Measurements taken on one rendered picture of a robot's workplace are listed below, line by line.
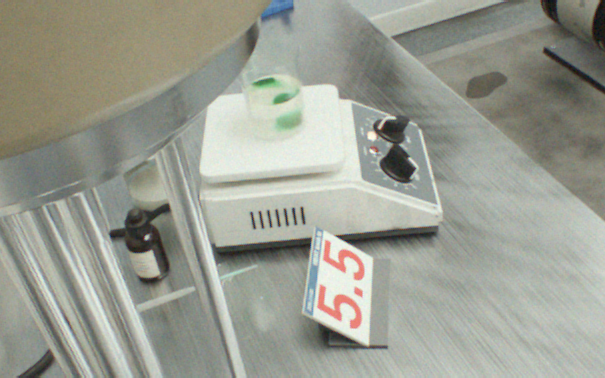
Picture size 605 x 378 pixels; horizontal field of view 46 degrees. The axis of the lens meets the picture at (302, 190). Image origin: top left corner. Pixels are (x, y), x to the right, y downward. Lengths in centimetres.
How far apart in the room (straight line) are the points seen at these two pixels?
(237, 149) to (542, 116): 94
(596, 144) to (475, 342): 88
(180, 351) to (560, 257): 31
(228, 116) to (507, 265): 27
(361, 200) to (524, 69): 104
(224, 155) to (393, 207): 15
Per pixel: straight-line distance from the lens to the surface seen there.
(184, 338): 58
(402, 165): 61
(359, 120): 66
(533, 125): 143
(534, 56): 164
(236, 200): 59
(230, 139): 61
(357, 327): 55
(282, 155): 58
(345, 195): 58
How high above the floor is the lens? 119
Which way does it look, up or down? 40 degrees down
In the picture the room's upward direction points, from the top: 8 degrees counter-clockwise
